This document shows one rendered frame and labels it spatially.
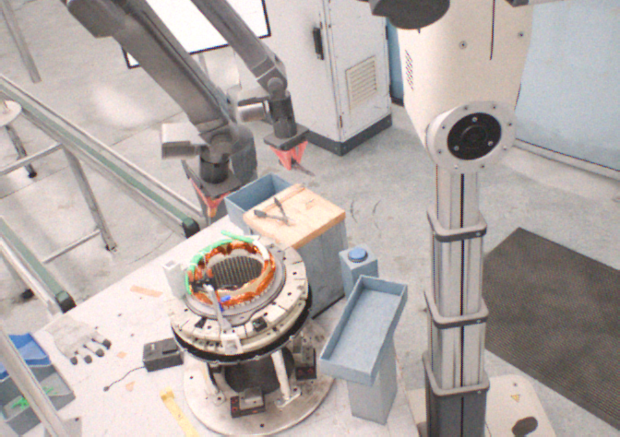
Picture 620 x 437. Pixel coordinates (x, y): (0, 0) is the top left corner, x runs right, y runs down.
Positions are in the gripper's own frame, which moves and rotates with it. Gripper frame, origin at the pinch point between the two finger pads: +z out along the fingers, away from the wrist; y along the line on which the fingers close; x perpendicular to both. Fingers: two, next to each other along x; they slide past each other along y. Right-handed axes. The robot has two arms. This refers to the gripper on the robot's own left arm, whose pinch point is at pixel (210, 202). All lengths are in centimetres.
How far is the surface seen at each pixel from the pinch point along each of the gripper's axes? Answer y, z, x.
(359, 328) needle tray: 33.5, 15.8, 17.4
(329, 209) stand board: 1.0, 22.7, 36.1
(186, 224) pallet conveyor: -48, 78, 23
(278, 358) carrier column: 26.4, 27.4, 3.2
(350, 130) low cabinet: -113, 153, 174
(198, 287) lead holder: 12.0, 7.9, -9.2
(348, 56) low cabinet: -131, 110, 174
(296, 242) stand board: 5.3, 22.7, 22.3
